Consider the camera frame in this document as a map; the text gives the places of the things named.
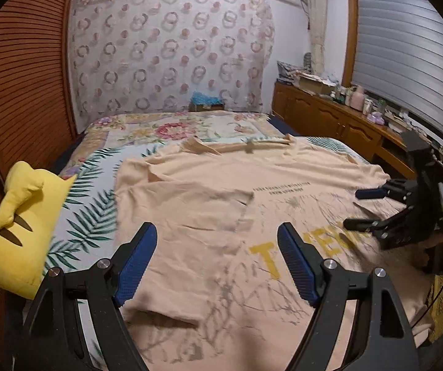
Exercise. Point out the brown louvered wardrobe door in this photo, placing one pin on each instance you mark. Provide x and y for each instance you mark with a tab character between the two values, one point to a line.
24	65

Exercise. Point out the green leaf print sheet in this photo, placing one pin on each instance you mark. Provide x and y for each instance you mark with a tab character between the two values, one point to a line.
94	201

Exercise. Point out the yellow plush toy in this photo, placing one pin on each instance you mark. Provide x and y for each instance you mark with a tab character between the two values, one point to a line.
24	208

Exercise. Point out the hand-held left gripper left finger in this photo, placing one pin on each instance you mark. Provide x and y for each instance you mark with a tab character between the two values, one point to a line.
136	262

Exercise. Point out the wooden cabinet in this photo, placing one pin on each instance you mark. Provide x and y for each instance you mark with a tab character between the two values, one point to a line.
322	119

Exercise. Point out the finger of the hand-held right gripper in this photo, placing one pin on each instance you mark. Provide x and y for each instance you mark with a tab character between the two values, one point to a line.
358	224
368	193

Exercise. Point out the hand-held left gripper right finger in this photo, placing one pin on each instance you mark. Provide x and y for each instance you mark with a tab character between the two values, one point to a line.
295	266

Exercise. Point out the pink bottle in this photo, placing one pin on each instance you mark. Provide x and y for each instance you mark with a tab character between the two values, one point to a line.
357	98

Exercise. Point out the small purple item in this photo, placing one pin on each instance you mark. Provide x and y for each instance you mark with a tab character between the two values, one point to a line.
376	118

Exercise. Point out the floral quilt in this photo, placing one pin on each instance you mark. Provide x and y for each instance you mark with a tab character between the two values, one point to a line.
167	127

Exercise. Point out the patterned bag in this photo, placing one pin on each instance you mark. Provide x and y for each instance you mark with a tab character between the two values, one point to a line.
288	70

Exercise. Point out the cardboard box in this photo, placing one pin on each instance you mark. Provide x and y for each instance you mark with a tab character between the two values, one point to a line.
314	85

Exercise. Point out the peach printed t-shirt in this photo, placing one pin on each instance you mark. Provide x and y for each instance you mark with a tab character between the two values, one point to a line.
206	208

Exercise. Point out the grey window blind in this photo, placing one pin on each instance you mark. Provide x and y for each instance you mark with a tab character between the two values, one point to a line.
407	46

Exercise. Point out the white wrapped pipe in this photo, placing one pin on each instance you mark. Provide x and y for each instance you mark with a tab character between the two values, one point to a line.
316	27

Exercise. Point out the small box with blue cloth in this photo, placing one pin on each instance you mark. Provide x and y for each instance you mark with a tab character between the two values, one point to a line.
206	100

